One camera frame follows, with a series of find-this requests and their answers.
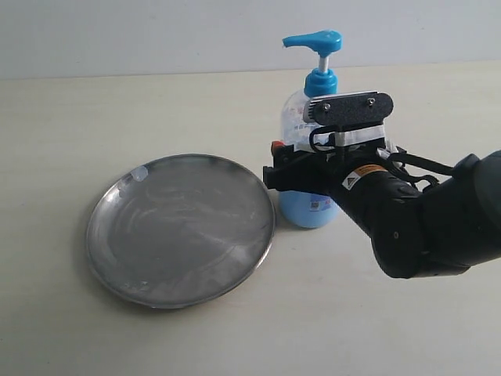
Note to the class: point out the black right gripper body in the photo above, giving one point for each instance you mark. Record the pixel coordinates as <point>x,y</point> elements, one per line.
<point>352,175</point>

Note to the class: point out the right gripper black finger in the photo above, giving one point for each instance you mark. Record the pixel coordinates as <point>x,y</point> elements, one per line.
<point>306,174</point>

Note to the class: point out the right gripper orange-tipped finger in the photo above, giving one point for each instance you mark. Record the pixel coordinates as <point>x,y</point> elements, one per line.
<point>286,153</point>

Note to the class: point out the blue soap pump bottle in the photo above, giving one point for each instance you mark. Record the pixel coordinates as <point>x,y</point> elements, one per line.
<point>308,210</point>

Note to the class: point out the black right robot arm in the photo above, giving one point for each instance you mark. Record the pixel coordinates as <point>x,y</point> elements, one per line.
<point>424,219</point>

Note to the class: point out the round stainless steel plate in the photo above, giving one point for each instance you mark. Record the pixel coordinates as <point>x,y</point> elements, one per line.
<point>180,231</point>

